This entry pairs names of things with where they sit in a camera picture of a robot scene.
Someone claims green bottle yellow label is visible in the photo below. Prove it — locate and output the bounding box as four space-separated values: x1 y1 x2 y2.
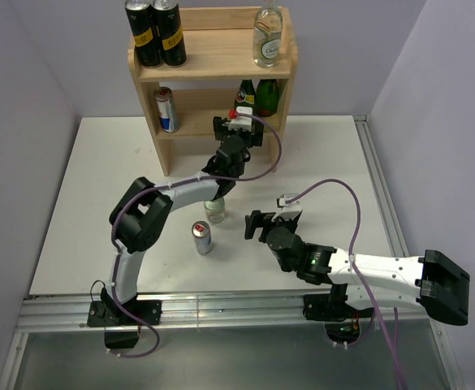
234 79 256 115

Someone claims green glass bottle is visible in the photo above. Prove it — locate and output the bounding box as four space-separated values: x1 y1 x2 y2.
256 79 279 117

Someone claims silver can red tab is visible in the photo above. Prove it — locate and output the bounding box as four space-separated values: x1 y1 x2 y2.
191 221 213 255

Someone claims blue silver energy can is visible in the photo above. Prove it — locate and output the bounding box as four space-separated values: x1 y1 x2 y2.
153 87 179 133

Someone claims clear soda bottle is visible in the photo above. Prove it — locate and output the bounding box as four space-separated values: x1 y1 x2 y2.
253 0 283 67

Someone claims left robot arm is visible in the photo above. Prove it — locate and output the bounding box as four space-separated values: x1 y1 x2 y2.
101 110 270 324

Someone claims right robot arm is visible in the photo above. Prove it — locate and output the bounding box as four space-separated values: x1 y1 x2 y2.
244 210 470 326

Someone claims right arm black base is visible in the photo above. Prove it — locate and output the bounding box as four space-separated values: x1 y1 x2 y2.
302 294 374 323

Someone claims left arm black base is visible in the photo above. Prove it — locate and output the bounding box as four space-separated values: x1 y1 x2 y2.
86 300 162 352

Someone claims wooden three-tier shelf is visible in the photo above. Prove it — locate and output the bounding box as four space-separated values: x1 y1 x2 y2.
127 6 298 176

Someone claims clear bottle green cap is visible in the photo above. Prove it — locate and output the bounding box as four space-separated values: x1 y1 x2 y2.
204 197 226 224

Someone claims left black tall can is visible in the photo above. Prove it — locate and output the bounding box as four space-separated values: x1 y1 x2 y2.
124 0 163 67

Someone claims black tall can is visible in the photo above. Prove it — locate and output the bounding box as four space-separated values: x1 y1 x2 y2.
124 0 163 67
151 0 187 67

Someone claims right black tall can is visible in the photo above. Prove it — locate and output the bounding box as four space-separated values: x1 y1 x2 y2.
151 0 187 67

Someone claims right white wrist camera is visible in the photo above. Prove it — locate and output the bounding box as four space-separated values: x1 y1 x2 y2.
273 193 302 221

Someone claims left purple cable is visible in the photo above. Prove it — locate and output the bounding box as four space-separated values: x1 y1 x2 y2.
110 113 283 359

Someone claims purple cable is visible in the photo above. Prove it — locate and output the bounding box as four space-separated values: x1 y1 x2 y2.
110 113 283 359
285 177 408 390

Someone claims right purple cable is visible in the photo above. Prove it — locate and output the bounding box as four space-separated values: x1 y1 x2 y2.
285 177 408 390

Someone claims right aluminium rail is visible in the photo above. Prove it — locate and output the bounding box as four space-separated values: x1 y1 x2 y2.
353 115 409 257

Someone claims aluminium rail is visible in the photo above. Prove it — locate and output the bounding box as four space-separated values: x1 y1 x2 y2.
353 115 409 257
15 286 445 331

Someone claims front aluminium rail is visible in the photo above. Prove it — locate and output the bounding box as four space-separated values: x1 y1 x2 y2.
15 286 445 331

